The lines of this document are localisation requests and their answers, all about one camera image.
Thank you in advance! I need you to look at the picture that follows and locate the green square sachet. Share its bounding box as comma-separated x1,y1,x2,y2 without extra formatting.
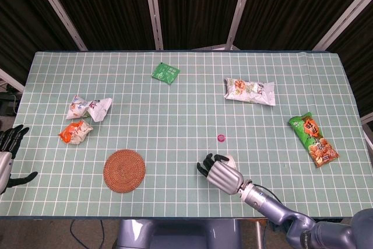
151,62,181,85

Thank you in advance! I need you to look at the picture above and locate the green grid table mat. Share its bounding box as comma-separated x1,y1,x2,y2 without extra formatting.
0,51,373,218

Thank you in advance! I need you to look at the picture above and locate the white paper cup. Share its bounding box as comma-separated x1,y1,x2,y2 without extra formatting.
223,153,238,171

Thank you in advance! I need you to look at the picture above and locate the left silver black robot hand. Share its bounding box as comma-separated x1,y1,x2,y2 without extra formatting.
0,124,39,196

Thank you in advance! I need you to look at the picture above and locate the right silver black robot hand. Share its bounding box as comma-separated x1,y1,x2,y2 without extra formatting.
196,153,244,195

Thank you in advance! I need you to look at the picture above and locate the blue floor cable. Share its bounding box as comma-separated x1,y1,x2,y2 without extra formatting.
69,219,88,249

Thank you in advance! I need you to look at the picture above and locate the white long snack bag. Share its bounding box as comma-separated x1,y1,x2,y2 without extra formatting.
223,76,276,107

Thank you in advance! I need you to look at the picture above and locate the white screen frame post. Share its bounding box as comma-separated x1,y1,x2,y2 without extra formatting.
28,0,89,51
312,0,373,51
0,68,26,93
142,0,164,51
226,0,257,51

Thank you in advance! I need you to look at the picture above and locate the crumpled orange white snack bag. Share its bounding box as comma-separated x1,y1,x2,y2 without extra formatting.
58,120,94,145

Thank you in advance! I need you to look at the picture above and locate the green peanut snack bag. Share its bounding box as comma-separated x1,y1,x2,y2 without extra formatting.
288,111,340,169

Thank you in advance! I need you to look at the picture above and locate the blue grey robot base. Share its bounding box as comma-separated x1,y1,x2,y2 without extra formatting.
112,218,243,249

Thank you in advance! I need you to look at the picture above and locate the crumpled white blue snack bag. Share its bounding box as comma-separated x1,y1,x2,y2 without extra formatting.
65,94,113,122

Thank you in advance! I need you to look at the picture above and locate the round woven brown coaster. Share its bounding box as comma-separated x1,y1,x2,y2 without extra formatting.
103,149,146,194

